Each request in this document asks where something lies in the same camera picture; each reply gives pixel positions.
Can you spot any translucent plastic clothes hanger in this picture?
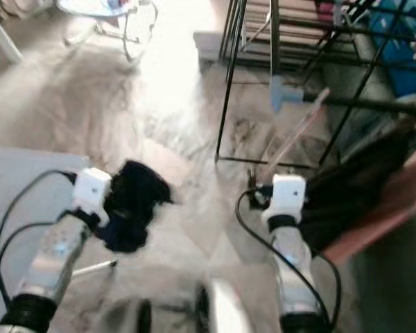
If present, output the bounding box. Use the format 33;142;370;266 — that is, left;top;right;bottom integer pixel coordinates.
260;87;331;182

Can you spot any black hanging garment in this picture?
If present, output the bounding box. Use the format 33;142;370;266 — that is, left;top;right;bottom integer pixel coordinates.
298;128;416;254

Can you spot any silver right robot leg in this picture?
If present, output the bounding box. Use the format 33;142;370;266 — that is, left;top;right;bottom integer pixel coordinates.
194;279;261;333

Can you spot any pink hanging garment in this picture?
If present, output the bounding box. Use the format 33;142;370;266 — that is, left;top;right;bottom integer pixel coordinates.
322;156;416;264

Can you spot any light blue folding table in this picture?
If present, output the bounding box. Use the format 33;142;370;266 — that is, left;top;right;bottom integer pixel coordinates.
0;146;91;327

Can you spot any blue plastic bin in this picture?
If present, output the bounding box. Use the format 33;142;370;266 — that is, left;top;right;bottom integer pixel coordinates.
367;0;416;98

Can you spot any baby bouncer seat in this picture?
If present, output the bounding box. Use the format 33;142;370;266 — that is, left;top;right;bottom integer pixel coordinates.
55;0;159;63

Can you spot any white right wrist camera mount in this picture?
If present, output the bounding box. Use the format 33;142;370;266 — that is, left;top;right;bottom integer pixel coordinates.
260;173;307;223

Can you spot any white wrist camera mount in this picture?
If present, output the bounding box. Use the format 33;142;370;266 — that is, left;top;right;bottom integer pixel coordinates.
73;168;113;226
260;173;307;223

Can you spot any light blue rod bracket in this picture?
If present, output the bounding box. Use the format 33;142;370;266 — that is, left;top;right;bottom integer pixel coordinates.
269;75;306;112

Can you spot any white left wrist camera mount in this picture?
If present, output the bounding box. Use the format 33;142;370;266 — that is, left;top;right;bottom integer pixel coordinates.
73;168;113;226

